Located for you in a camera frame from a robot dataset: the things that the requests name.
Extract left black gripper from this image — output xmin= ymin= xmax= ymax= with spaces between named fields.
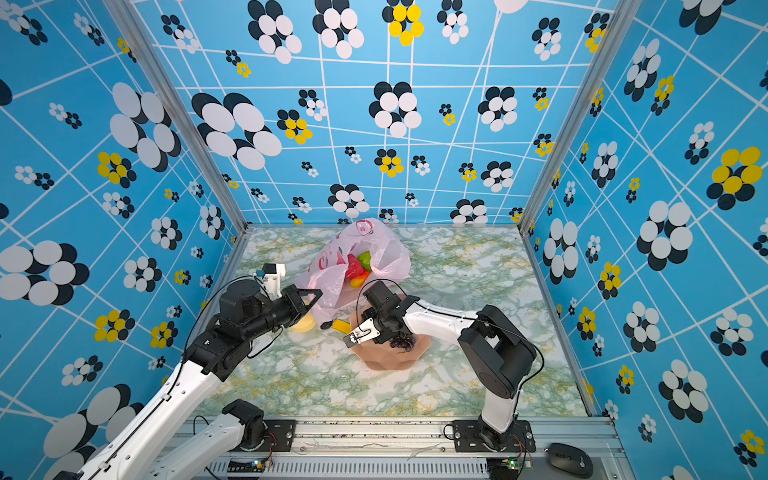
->
xmin=243 ymin=285 xmax=323 ymax=344

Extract dark purple grape bunch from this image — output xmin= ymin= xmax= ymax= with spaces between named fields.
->
xmin=389 ymin=333 xmax=415 ymax=352

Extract small yellow red mango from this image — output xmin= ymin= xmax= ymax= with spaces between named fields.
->
xmin=349 ymin=271 xmax=370 ymax=289

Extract pink plastic bag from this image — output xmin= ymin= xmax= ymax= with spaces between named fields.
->
xmin=294 ymin=219 xmax=411 ymax=324

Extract red strawberry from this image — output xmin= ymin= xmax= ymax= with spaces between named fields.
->
xmin=345 ymin=254 xmax=366 ymax=281

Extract green kiwi half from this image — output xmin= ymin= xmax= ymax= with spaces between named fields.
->
xmin=357 ymin=251 xmax=372 ymax=272

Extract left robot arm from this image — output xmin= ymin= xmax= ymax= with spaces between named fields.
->
xmin=56 ymin=276 xmax=323 ymax=479

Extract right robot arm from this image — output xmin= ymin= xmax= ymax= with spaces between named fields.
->
xmin=344 ymin=280 xmax=545 ymax=452

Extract yellow round sponge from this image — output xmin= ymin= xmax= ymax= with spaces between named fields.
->
xmin=290 ymin=313 xmax=317 ymax=334

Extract yellow flat piece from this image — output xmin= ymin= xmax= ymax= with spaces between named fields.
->
xmin=331 ymin=320 xmax=352 ymax=335

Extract pink scalloped fruit plate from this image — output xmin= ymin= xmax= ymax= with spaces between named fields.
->
xmin=350 ymin=299 xmax=432 ymax=371

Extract left green circuit board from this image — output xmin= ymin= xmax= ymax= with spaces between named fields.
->
xmin=227 ymin=459 xmax=273 ymax=474

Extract green circuit board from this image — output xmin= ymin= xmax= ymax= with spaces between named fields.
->
xmin=487 ymin=458 xmax=523 ymax=480
xmin=227 ymin=459 xmax=273 ymax=474

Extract right green circuit board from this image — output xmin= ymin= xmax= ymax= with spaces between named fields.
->
xmin=487 ymin=458 xmax=523 ymax=480

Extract black computer mouse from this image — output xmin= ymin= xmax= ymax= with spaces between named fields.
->
xmin=546 ymin=442 xmax=594 ymax=479

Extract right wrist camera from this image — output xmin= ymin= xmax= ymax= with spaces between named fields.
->
xmin=344 ymin=321 xmax=380 ymax=348

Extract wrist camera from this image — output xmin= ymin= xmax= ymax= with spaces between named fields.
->
xmin=254 ymin=263 xmax=286 ymax=300
xmin=344 ymin=321 xmax=380 ymax=348

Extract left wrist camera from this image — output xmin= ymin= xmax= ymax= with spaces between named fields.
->
xmin=254 ymin=263 xmax=286 ymax=300

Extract aluminium front rail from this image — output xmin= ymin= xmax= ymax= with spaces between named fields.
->
xmin=189 ymin=417 xmax=635 ymax=479

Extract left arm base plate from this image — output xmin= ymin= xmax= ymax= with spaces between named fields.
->
xmin=234 ymin=419 xmax=297 ymax=453

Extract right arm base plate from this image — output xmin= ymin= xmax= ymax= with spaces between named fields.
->
xmin=449 ymin=419 xmax=537 ymax=455

